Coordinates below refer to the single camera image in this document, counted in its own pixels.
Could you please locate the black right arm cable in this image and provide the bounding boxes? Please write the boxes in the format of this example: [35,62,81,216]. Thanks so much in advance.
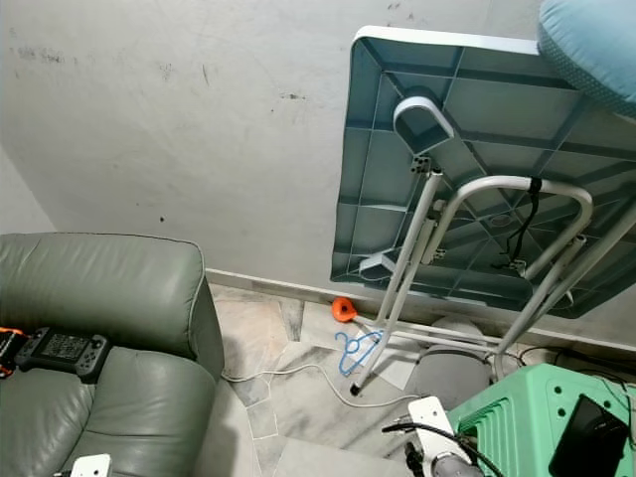
[382,419,508,477]

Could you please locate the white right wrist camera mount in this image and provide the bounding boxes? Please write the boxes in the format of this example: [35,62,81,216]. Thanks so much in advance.
[407,397,471,463]

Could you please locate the teal folding table white legs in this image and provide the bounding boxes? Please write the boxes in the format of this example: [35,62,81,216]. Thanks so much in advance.
[330,26,636,408]

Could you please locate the green plastic crate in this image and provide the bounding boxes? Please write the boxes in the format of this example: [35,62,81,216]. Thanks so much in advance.
[455,363,636,477]

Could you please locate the black game controller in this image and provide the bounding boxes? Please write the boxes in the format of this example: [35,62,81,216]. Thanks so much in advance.
[14,329,113,383]

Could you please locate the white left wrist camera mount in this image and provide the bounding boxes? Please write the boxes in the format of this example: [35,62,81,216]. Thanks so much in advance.
[68,454,112,477]

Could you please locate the black floor cable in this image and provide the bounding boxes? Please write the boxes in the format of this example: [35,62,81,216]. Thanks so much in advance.
[517,346,636,381]

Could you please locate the grey-green leather sofa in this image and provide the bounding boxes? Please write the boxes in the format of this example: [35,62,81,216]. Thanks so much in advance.
[0,234,226,477]

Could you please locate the black phone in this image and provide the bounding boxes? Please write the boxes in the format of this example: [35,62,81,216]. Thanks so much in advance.
[549,394,633,477]

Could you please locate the grey round stool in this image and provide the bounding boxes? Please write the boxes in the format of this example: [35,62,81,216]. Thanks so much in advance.
[402,348,494,409]

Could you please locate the teal dotted cushion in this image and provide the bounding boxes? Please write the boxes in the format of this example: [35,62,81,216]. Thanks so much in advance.
[538,0,636,118]

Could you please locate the orange and black device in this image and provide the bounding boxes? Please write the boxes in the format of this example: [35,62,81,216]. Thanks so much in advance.
[0,328,29,377]

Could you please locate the white floor cable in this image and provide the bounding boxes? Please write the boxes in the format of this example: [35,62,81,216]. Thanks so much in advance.
[222,362,418,409]

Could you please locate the blue clothes hanger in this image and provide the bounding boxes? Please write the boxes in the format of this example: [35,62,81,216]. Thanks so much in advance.
[337,331,385,377]

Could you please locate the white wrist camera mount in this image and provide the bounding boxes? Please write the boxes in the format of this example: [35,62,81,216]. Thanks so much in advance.
[407,397,471,463]
[68,454,112,477]

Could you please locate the small orange object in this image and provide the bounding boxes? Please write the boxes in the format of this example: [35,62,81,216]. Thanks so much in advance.
[331,296,359,324]

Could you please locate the black strap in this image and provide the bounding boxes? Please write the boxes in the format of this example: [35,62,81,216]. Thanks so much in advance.
[505,178,546,275]

